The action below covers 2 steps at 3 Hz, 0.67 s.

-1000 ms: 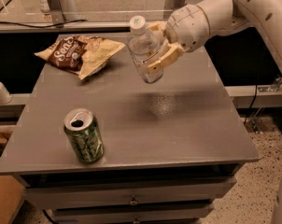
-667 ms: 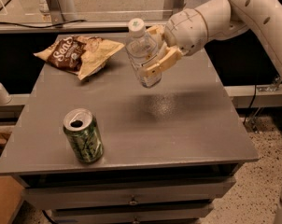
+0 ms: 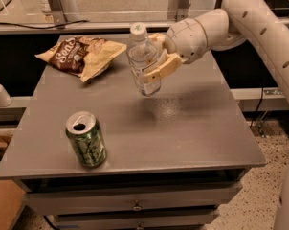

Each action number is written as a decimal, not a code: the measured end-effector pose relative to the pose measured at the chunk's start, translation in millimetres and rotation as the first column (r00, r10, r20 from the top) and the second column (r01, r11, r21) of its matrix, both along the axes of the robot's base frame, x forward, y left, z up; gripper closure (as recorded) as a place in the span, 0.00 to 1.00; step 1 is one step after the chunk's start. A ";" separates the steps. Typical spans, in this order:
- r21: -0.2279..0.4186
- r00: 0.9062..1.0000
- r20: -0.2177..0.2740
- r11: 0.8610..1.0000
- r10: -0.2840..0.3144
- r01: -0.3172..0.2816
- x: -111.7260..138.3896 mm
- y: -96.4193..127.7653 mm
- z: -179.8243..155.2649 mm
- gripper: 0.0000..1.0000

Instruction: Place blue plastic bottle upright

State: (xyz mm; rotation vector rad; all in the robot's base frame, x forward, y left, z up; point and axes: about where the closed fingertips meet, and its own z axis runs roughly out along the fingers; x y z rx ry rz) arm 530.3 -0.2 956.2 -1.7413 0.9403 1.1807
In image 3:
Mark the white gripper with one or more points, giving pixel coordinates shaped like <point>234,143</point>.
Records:
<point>184,42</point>

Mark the clear plastic water bottle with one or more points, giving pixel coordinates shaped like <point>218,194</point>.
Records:
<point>142,53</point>

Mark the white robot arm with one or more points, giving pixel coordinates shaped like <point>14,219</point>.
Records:
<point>253,20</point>

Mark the brown and cream chip bag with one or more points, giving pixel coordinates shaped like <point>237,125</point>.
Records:
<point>82,56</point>

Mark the grey drawer cabinet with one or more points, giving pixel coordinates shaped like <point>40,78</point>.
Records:
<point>191,131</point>

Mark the green soda can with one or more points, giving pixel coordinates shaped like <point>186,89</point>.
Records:
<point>85,136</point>

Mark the upper grey drawer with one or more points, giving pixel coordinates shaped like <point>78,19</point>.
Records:
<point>132,198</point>

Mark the grey drawer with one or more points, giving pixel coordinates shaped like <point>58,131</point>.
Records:
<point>137,220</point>
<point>132,198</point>

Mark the lower grey drawer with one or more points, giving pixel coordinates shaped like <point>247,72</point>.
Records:
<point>137,220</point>

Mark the cardboard box at left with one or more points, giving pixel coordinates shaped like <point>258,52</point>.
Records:
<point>11,204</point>

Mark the right metal bracket post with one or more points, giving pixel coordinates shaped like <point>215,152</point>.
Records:
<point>182,9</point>

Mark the metal bracket post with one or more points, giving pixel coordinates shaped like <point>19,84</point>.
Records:
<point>57,12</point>
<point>182,9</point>

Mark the left metal bracket post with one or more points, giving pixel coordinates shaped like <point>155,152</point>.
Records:
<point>57,12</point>

